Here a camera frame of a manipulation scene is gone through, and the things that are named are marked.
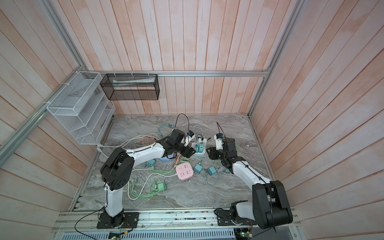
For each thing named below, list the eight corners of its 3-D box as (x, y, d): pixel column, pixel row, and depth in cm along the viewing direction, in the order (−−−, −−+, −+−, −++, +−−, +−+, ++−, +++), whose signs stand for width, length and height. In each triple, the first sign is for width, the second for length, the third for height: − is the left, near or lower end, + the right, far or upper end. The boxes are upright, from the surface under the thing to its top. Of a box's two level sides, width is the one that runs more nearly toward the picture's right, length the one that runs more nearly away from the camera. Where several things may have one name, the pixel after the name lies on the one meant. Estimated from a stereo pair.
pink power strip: (178, 181, 87) (178, 179, 85) (175, 166, 93) (174, 164, 91) (194, 177, 89) (194, 175, 87) (190, 163, 95) (190, 161, 93)
